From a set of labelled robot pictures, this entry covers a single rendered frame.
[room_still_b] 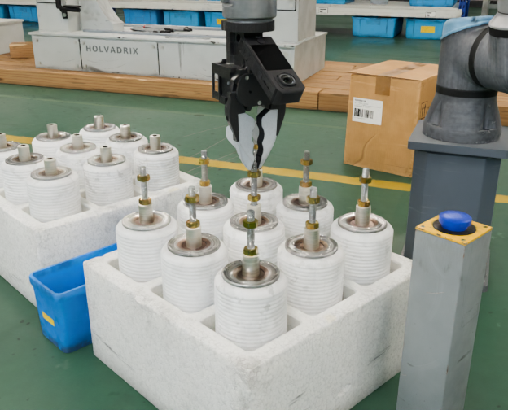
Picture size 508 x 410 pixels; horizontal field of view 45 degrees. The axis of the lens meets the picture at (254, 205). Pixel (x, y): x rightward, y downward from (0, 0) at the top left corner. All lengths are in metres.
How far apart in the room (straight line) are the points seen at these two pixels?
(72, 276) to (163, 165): 0.30
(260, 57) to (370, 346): 0.45
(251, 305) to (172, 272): 0.15
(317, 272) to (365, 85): 1.18
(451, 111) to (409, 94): 0.66
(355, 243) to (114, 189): 0.53
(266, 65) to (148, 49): 2.32
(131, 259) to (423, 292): 0.43
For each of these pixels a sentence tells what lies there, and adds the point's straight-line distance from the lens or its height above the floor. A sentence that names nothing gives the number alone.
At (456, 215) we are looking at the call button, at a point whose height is 0.33.
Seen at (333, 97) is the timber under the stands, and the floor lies 0.06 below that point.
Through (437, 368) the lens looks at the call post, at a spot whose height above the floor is 0.13.
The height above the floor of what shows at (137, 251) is 0.22.
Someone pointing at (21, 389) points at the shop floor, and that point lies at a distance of 1.08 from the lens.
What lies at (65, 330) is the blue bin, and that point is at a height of 0.05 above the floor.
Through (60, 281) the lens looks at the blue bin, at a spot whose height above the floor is 0.09.
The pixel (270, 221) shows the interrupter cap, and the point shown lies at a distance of 0.95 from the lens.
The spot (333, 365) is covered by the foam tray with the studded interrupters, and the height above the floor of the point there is 0.11.
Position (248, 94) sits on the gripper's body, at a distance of 0.87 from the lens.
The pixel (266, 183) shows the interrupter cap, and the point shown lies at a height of 0.25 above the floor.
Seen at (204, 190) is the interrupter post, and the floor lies 0.28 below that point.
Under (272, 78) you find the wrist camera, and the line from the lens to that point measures 0.81.
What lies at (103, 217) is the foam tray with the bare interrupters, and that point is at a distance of 1.21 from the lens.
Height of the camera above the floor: 0.63
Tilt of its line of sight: 22 degrees down
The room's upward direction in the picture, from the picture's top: straight up
